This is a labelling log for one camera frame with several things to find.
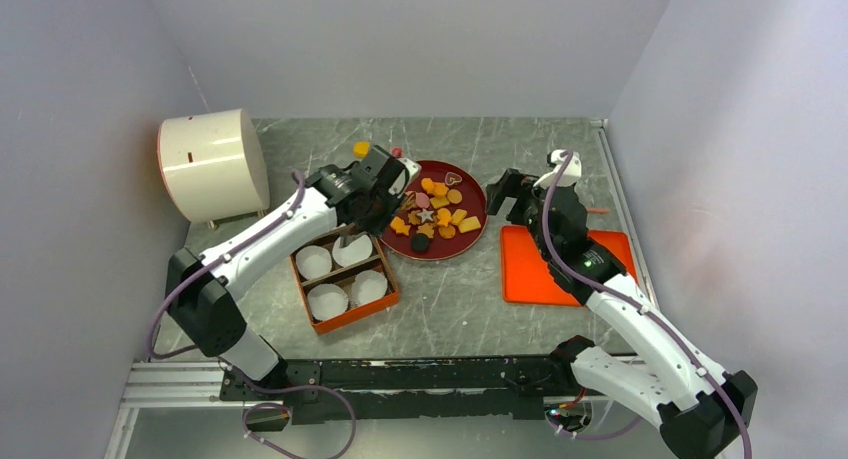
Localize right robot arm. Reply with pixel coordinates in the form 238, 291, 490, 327
485, 169, 758, 458

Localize orange flat tray lid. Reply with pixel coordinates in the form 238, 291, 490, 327
500, 225, 636, 307

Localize orange compartment box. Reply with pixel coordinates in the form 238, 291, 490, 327
290, 227, 400, 334

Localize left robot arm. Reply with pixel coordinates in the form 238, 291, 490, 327
153, 146, 421, 399

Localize metal tongs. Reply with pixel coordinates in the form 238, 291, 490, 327
339, 222, 364, 248

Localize orange fish cookie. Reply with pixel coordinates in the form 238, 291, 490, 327
389, 216, 412, 237

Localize yellow rectangular cookie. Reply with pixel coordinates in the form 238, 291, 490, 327
457, 216, 482, 233

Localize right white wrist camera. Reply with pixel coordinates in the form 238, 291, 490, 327
533, 149, 582, 189

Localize orange round cookie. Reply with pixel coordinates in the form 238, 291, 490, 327
445, 189, 463, 205

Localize heart outline cookie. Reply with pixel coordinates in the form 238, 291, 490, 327
444, 171, 463, 187

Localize dark red round plate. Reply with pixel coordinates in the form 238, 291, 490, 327
381, 160, 487, 261

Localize black round cookie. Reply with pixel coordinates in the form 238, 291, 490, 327
410, 233, 432, 254

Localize white cylindrical container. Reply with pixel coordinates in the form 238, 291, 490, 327
157, 109, 270, 223

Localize white star cookie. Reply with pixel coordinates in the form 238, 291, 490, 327
416, 209, 436, 224

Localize yellow cube block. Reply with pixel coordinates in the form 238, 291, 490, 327
353, 141, 372, 159

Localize white paper cup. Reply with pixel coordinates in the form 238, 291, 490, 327
307, 284, 350, 322
295, 245, 334, 281
351, 270, 389, 307
331, 235, 374, 268

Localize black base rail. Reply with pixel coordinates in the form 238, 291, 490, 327
219, 355, 596, 425

